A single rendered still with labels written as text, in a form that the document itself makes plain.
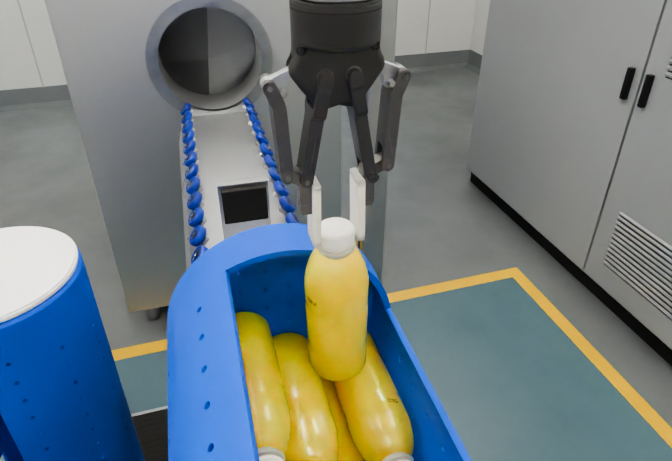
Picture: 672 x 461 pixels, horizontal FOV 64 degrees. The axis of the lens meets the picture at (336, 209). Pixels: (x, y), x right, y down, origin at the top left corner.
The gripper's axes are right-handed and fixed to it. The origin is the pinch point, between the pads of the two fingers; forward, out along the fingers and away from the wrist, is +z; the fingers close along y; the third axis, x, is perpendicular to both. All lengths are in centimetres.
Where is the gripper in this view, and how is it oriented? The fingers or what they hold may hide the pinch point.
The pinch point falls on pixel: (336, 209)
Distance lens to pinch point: 53.3
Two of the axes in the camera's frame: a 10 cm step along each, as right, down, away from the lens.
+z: 0.0, 8.5, 5.2
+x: 2.7, 5.0, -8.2
